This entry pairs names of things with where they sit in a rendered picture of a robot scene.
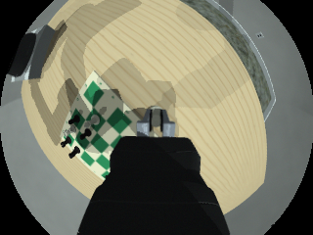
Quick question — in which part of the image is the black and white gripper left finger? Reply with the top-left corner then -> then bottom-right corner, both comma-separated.
136,109 -> 153,137

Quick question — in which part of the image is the white bishop chess piece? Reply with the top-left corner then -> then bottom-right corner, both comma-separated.
84,115 -> 100,128

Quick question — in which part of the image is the white rook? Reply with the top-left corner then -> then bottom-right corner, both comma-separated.
64,125 -> 76,137

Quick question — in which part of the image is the green and white chessboard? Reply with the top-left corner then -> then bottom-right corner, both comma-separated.
60,70 -> 141,180

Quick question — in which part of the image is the white chess queen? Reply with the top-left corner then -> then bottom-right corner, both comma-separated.
151,106 -> 162,127

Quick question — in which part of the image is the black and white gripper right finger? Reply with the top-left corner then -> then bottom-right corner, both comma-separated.
160,110 -> 176,137

